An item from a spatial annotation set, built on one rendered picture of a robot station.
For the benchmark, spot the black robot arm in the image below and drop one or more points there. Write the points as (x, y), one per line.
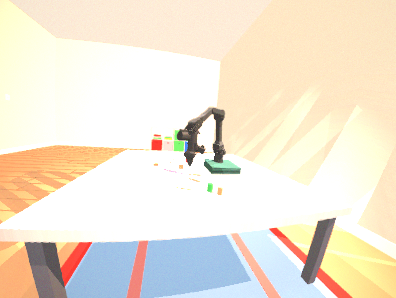
(190, 132)

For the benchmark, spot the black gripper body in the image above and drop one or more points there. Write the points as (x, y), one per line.
(190, 149)

